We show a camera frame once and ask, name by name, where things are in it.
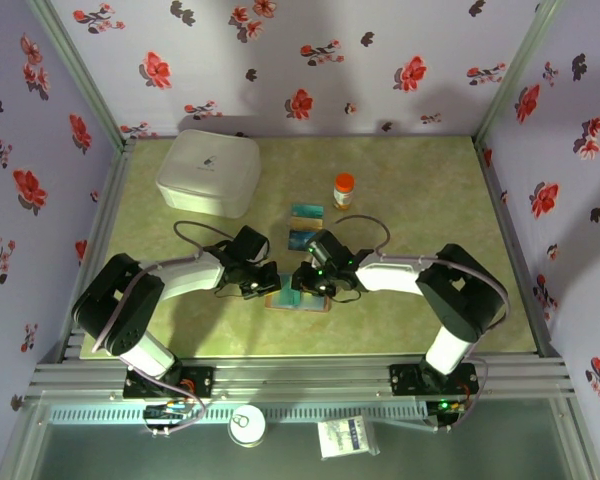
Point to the teal credit card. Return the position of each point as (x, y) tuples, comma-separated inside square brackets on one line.
[(287, 290), (307, 210)]

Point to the brown card holder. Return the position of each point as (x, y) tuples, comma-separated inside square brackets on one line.
[(312, 304)]

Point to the blue credit card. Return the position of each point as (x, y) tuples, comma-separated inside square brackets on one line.
[(297, 241)]

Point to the gold credit card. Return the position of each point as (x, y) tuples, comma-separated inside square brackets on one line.
[(306, 223)]

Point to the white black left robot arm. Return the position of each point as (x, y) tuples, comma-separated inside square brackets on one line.
[(190, 275)]

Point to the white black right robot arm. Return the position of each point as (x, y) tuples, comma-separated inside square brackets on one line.
[(395, 275)]

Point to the clear acrylic card stand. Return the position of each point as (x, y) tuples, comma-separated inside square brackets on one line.
[(288, 225)]

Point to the orange pill bottle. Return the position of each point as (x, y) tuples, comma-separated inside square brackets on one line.
[(343, 192)]

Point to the white storage box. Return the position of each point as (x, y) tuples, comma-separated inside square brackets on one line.
[(205, 165)]

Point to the silver tin can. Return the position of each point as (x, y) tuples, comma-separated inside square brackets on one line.
[(247, 425)]

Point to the clear plastic packet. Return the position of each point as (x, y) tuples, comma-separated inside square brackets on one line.
[(347, 437)]

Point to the aluminium frame cross rail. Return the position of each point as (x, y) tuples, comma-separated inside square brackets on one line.
[(300, 380)]

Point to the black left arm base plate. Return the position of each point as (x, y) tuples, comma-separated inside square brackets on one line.
[(202, 382)]

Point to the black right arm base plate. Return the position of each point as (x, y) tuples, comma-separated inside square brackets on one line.
[(405, 380)]

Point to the aluminium frame side rail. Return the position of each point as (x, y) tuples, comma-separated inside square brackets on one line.
[(109, 200), (501, 200)]

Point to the aluminium frame corner post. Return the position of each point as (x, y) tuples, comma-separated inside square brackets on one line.
[(514, 75), (82, 75)]

